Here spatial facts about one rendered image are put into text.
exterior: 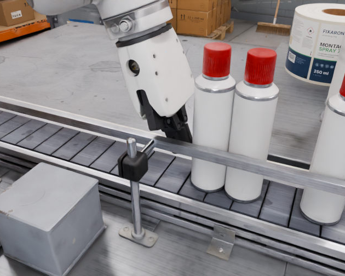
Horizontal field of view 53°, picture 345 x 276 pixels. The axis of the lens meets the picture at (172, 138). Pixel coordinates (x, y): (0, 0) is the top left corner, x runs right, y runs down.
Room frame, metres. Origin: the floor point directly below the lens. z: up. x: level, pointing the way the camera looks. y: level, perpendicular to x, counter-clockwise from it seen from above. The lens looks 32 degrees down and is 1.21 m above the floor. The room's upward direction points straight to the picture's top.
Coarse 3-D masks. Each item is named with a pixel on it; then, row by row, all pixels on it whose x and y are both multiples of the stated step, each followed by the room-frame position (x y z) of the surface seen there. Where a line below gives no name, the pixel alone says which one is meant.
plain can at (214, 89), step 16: (208, 48) 0.39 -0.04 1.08; (224, 48) 0.39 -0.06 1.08; (208, 64) 0.39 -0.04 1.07; (224, 64) 0.38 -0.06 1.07; (208, 80) 0.38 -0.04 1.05; (224, 80) 0.38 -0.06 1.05; (208, 96) 0.37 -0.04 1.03; (224, 96) 0.37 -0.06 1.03; (208, 112) 0.37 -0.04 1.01; (224, 112) 0.38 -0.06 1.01; (208, 128) 0.37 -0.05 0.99; (224, 128) 0.38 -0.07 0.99; (208, 144) 0.37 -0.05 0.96; (224, 144) 0.38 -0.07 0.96; (192, 160) 0.39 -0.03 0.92; (192, 176) 0.39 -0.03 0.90; (208, 176) 0.37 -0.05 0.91; (224, 176) 0.38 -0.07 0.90; (208, 192) 0.37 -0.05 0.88
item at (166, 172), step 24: (0, 120) 0.58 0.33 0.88; (24, 120) 0.58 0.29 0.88; (24, 144) 0.50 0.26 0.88; (48, 144) 0.50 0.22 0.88; (72, 144) 0.50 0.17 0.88; (96, 144) 0.50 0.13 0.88; (120, 144) 0.50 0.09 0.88; (96, 168) 0.43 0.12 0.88; (168, 168) 0.43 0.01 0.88; (192, 192) 0.37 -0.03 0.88; (216, 192) 0.37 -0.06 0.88; (264, 192) 0.37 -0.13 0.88; (288, 192) 0.37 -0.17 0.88; (264, 216) 0.33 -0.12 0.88; (288, 216) 0.33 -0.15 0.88; (336, 240) 0.29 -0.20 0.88
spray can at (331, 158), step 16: (336, 96) 0.34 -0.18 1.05; (336, 112) 0.32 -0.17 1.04; (320, 128) 0.34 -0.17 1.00; (336, 128) 0.32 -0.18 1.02; (320, 144) 0.33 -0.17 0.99; (336, 144) 0.32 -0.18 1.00; (320, 160) 0.33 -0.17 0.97; (336, 160) 0.31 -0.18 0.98; (336, 176) 0.31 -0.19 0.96; (304, 192) 0.34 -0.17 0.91; (320, 192) 0.32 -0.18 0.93; (304, 208) 0.33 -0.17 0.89; (320, 208) 0.31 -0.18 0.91; (336, 208) 0.31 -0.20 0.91; (320, 224) 0.31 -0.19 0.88
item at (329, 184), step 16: (32, 112) 0.47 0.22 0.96; (48, 112) 0.46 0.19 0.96; (64, 112) 0.46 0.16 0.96; (80, 128) 0.44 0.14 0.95; (96, 128) 0.43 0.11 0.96; (112, 128) 0.42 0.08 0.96; (128, 128) 0.42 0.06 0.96; (144, 144) 0.39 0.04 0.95; (160, 144) 0.38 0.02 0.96; (176, 144) 0.38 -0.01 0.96; (192, 144) 0.37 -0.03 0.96; (208, 160) 0.36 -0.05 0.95; (224, 160) 0.35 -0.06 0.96; (240, 160) 0.34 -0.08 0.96; (256, 160) 0.34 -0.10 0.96; (272, 176) 0.32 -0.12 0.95; (288, 176) 0.32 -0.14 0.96; (304, 176) 0.31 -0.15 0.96; (320, 176) 0.31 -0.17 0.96; (336, 192) 0.29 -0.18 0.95
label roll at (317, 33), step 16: (304, 16) 0.81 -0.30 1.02; (320, 16) 0.80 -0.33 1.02; (336, 16) 0.80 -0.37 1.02; (304, 32) 0.80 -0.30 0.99; (320, 32) 0.77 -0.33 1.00; (336, 32) 0.75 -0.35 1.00; (288, 48) 0.86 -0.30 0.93; (304, 48) 0.79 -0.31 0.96; (320, 48) 0.76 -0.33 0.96; (336, 48) 0.75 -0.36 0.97; (288, 64) 0.84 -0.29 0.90; (304, 64) 0.78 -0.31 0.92; (320, 64) 0.76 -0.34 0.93; (304, 80) 0.77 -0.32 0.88; (320, 80) 0.75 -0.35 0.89
